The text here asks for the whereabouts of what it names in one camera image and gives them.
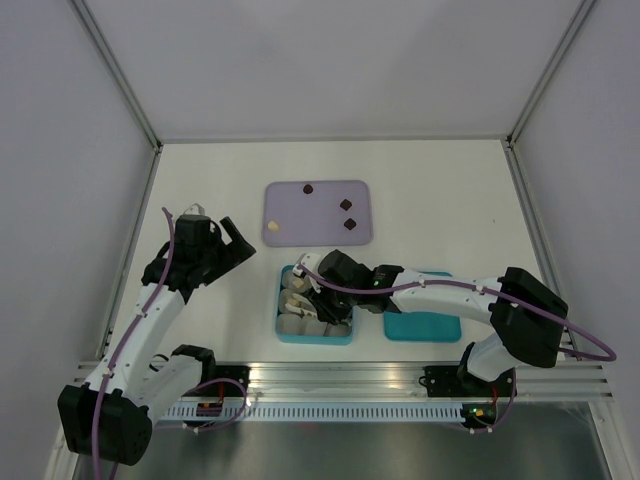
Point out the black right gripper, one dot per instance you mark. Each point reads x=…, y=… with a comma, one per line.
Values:
x=326, y=311

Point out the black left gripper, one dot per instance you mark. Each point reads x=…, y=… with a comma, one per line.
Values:
x=234, y=253

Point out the teal box lid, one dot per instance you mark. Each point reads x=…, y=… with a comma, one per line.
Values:
x=426, y=327

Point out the white metal tweezers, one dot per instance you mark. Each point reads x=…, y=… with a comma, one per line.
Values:
x=304, y=309

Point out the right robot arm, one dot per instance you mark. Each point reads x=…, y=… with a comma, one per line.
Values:
x=527, y=319

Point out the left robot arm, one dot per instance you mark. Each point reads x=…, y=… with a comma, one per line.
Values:
x=111, y=415

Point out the teal chocolate box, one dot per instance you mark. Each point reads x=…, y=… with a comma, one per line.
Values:
x=309, y=340

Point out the white paper cup front-right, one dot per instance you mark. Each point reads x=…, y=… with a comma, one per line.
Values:
x=340, y=330

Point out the white paper cup front-middle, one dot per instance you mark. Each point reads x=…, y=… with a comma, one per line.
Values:
x=311, y=326

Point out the white paper cup front-left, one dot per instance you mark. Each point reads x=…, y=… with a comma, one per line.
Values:
x=288, y=324

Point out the white paper cup middle-left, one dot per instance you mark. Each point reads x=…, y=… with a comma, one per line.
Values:
x=285, y=295

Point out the white paper cup back-left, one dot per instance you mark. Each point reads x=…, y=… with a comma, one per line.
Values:
x=286, y=281

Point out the lilac plastic tray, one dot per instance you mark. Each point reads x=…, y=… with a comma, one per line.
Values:
x=317, y=220

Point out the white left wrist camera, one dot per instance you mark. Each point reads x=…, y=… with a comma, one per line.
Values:
x=194, y=209

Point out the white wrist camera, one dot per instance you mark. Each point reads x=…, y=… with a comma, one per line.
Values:
x=307, y=262
x=194, y=209

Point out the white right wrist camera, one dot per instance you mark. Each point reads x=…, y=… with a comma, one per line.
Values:
x=307, y=262

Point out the aluminium mounting rail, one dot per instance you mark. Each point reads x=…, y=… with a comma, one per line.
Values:
x=569, y=381

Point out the white slotted cable duct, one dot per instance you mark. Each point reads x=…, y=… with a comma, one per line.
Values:
x=439, y=412

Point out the right aluminium frame post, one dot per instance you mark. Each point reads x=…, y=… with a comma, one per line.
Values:
x=515, y=160

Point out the aluminium frame post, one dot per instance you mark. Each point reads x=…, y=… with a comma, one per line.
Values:
x=515, y=160
x=100, y=43

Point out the left aluminium frame post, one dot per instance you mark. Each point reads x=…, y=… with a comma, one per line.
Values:
x=100, y=43

